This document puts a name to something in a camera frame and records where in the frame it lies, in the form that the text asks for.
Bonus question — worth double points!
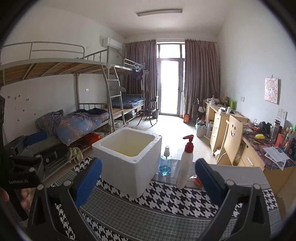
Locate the person's left hand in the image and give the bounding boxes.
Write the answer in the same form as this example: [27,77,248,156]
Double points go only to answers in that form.
[0,188,32,211]

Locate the red snack packet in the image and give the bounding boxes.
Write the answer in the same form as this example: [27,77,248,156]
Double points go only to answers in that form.
[189,175,203,188]

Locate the white lotion pump bottle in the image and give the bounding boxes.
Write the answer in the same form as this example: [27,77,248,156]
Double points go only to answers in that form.
[176,135,194,189]

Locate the blue plaid quilt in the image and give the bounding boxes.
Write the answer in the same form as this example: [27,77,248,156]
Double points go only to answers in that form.
[35,108,109,146]

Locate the wooden smiley chair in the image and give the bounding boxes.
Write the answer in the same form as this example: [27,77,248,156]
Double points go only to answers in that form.
[217,116,243,166]

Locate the metal bunk bed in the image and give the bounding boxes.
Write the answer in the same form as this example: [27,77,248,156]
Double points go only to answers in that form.
[1,41,142,181]

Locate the blue spray bottle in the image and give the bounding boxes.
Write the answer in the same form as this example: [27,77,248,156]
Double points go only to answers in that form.
[159,146,172,176]

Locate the wooden desk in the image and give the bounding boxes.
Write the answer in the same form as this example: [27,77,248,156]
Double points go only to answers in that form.
[203,101,295,195]

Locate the white trash bucket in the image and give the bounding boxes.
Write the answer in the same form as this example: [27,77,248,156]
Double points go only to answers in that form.
[195,120,207,138]

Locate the yellow object on desk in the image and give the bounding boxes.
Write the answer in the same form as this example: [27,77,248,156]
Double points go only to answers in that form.
[255,133,265,140]

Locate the papers on desk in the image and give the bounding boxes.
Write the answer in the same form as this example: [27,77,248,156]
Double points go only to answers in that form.
[263,147,289,171]

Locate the white foam box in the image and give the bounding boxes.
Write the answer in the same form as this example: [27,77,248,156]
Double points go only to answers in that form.
[92,128,162,198]

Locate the black folding chair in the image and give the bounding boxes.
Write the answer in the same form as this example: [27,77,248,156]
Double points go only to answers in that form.
[137,96,158,126]

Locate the right grey curtain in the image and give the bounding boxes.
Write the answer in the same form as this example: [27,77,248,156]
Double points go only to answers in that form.
[184,39,221,115]

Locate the grey curtain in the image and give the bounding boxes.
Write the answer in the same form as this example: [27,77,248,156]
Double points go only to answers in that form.
[184,39,221,115]
[121,40,158,102]

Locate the white air conditioner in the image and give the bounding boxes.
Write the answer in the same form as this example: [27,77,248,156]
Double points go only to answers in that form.
[103,37,122,50]

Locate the left grey curtain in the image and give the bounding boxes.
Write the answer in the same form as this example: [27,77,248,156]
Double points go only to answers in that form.
[121,40,158,102]

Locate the ceiling tube light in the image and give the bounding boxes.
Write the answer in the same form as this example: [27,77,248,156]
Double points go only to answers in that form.
[136,9,183,17]

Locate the anime wall picture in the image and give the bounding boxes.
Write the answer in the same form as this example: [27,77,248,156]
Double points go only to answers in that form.
[264,78,278,104]

